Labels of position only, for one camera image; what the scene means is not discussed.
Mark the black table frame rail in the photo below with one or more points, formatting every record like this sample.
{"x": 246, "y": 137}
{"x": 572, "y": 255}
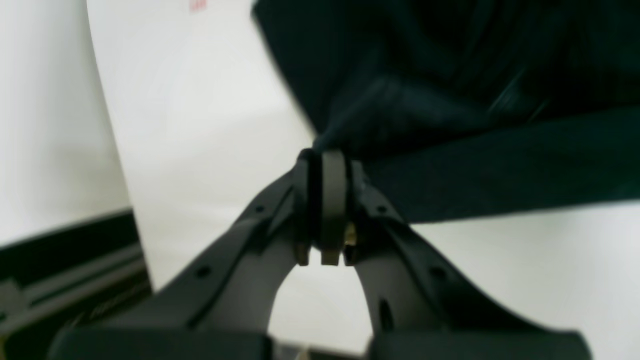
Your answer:
{"x": 68, "y": 277}

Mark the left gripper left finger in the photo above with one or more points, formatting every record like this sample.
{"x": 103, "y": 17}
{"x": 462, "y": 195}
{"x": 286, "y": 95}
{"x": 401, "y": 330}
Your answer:
{"x": 219, "y": 306}

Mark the red tape rectangle marking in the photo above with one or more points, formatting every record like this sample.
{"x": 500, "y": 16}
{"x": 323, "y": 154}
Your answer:
{"x": 197, "y": 5}

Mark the black t-shirt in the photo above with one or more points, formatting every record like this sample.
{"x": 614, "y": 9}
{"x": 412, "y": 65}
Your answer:
{"x": 468, "y": 108}

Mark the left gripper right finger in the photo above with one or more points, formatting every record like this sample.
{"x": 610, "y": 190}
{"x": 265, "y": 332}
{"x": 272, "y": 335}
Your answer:
{"x": 421, "y": 307}

